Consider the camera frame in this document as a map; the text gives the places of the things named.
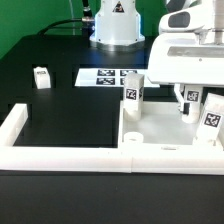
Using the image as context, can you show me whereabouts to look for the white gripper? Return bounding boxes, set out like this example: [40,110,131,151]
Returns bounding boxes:
[147,33,224,112]

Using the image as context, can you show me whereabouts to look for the white U-shaped fence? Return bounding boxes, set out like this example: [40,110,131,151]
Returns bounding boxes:
[0,104,224,175]

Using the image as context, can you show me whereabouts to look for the white marker sheet with tags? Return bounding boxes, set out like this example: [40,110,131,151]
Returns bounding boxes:
[75,68,160,88]

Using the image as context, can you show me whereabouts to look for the black cable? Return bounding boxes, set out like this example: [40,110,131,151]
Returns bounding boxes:
[37,18,95,36]

